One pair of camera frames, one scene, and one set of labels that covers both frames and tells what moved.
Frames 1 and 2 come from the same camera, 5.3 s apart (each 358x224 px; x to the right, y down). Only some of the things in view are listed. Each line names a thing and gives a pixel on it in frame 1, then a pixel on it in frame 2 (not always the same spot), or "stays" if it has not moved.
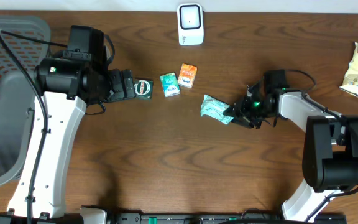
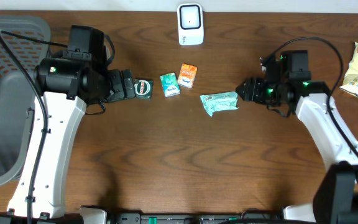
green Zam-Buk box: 143,88 stays
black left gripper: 117,78 stays
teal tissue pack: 169,84 stays
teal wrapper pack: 214,108 → 220,101
